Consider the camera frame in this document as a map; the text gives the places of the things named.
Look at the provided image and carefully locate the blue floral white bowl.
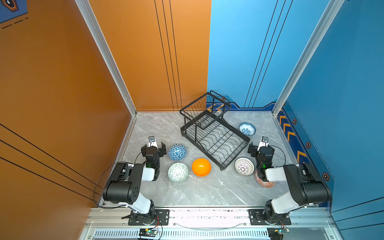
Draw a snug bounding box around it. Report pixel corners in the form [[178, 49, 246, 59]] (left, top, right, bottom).
[[239, 123, 256, 136]]

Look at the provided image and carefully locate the black wire dish rack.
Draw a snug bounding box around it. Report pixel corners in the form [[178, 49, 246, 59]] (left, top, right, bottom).
[[180, 91, 250, 171]]

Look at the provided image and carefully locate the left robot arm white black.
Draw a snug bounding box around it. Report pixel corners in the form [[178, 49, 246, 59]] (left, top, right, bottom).
[[103, 142, 167, 225]]

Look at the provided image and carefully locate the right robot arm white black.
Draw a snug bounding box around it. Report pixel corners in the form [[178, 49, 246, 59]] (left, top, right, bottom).
[[248, 142, 332, 225]]

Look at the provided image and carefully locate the white black lattice bowl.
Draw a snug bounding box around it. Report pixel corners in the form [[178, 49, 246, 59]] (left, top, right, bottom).
[[235, 158, 255, 176]]

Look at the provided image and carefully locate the dark blue patterned bowl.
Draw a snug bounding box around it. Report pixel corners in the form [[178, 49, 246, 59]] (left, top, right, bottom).
[[168, 144, 187, 161]]

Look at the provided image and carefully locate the red white patterned bowl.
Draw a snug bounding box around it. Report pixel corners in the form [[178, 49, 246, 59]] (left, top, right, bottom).
[[255, 171, 277, 188]]

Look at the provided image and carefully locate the pale green patterned bowl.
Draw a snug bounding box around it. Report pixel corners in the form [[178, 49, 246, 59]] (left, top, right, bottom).
[[168, 163, 189, 183]]

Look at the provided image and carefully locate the orange plastic bowl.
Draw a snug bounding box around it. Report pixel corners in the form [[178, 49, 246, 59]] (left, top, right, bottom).
[[192, 158, 212, 177]]

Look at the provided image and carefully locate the circuit board right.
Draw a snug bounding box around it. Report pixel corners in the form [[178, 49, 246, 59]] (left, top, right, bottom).
[[267, 228, 291, 240]]

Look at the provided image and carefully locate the green circuit board left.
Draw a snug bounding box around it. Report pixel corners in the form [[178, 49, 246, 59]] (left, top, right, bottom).
[[139, 229, 159, 240]]

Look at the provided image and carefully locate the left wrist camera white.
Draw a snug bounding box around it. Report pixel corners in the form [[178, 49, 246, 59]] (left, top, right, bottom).
[[148, 136, 158, 148]]

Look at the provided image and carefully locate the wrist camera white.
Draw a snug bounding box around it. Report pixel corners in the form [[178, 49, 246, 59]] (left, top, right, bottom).
[[259, 136, 269, 148], [148, 136, 158, 148]]

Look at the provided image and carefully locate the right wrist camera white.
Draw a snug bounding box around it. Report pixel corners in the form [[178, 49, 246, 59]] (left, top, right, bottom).
[[259, 136, 269, 148]]

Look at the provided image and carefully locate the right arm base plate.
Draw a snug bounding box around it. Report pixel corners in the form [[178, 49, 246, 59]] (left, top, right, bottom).
[[248, 209, 292, 226]]

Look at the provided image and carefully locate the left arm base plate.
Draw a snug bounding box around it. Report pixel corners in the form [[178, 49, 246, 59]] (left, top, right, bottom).
[[128, 209, 170, 226]]

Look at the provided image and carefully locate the aluminium front rail frame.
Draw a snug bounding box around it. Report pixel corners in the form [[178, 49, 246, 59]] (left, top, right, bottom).
[[80, 206, 343, 240]]

